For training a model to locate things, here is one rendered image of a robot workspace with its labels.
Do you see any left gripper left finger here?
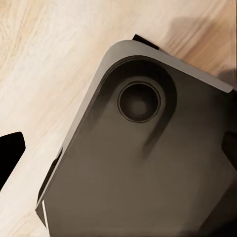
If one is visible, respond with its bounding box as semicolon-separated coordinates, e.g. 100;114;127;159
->
0;131;26;190

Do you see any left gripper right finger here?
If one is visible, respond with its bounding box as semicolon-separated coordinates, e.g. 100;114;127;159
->
221;131;237;171

